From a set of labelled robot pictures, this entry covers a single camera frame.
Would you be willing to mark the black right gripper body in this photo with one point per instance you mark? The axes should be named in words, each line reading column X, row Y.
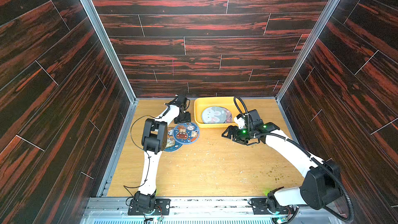
column 234, row 134

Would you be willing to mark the blue red car coaster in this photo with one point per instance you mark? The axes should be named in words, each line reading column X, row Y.
column 186, row 133

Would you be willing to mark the green bunny round coaster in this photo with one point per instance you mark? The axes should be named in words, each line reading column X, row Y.
column 216, row 114

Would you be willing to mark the yellow plastic storage tray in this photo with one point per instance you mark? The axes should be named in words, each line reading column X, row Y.
column 227, row 102

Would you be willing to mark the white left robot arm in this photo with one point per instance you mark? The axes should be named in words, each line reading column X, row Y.
column 154, row 141

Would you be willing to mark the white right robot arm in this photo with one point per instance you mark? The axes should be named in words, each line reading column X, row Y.
column 320, row 186

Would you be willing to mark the blue cartoon animals coaster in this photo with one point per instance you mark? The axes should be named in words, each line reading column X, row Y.
column 171, row 145

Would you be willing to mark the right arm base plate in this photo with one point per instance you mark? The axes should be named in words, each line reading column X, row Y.
column 264, row 206

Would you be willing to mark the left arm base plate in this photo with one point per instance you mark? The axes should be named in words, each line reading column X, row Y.
column 153, row 207

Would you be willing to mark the aluminium corner post left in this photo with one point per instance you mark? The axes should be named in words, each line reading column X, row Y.
column 107, row 45

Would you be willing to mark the aluminium corner post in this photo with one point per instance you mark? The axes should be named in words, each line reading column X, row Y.
column 319, row 26
column 107, row 45

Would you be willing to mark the aluminium front rail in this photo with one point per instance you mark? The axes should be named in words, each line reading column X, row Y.
column 201, row 210

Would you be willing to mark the aluminium corner post right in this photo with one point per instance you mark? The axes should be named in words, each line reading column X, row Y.
column 319, row 26

